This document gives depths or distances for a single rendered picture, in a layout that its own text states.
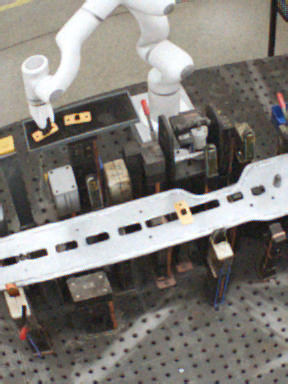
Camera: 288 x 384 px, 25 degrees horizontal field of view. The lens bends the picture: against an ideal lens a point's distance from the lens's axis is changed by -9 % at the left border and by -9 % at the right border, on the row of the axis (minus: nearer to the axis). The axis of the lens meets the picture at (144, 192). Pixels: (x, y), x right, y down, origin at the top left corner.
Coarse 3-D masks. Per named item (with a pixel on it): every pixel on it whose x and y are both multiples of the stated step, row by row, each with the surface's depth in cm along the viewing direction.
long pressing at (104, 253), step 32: (224, 192) 219; (64, 224) 214; (96, 224) 214; (128, 224) 213; (192, 224) 213; (224, 224) 212; (0, 256) 207; (64, 256) 207; (96, 256) 207; (128, 256) 207; (0, 288) 201
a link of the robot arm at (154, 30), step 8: (128, 8) 206; (136, 16) 208; (144, 16) 207; (152, 16) 207; (144, 24) 209; (152, 24) 209; (160, 24) 209; (168, 24) 214; (144, 32) 214; (152, 32) 212; (160, 32) 213; (168, 32) 217; (144, 40) 221; (152, 40) 218; (160, 40) 218; (136, 48) 233; (144, 48) 230; (152, 48) 229; (144, 56) 233
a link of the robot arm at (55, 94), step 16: (80, 16) 184; (96, 16) 184; (64, 32) 185; (80, 32) 185; (64, 48) 184; (80, 48) 190; (64, 64) 183; (48, 80) 185; (64, 80) 185; (48, 96) 185
